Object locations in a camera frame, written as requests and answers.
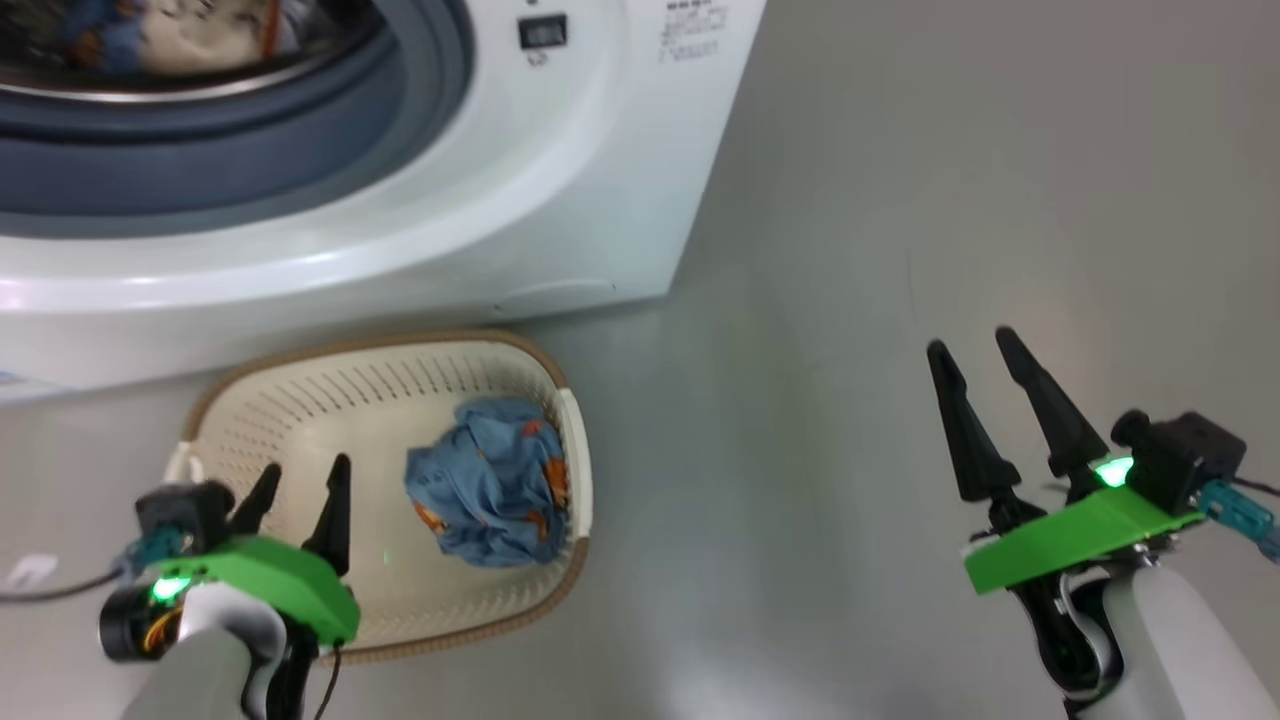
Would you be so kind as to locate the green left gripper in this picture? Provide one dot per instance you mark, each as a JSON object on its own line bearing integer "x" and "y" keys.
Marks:
{"x": 280, "y": 585}

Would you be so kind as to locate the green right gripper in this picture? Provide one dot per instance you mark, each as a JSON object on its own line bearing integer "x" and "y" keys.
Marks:
{"x": 1080, "y": 530}

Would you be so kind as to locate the blue bear-print garment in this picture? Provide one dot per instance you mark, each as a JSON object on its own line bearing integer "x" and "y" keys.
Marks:
{"x": 100, "y": 40}
{"x": 490, "y": 480}

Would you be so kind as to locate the cream printed garment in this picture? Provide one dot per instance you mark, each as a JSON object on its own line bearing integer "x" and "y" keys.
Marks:
{"x": 210, "y": 40}

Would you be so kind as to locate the cream perforated laundry basket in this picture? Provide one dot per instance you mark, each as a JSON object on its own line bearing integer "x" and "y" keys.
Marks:
{"x": 330, "y": 400}

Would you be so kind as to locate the grey rubber door gasket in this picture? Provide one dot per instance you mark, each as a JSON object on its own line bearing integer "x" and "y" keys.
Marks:
{"x": 250, "y": 150}

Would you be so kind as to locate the white washing machine body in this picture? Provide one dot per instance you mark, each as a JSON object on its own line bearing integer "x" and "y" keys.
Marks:
{"x": 560, "y": 200}

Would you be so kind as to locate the black door latch socket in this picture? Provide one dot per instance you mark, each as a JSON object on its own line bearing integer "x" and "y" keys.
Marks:
{"x": 543, "y": 32}

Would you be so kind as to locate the printed text label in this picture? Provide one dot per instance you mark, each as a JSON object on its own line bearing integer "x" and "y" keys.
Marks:
{"x": 692, "y": 30}

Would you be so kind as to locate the teal left camera connector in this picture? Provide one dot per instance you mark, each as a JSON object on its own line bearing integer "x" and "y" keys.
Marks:
{"x": 155, "y": 550}

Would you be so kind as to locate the teal camera connector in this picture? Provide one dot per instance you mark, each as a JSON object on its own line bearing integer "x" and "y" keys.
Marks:
{"x": 1240, "y": 515}
{"x": 155, "y": 550}

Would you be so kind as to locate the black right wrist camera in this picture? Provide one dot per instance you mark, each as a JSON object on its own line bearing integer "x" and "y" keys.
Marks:
{"x": 1185, "y": 450}

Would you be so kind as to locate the teal right camera connector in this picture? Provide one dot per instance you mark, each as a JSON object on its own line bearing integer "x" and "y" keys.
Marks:
{"x": 1240, "y": 515}

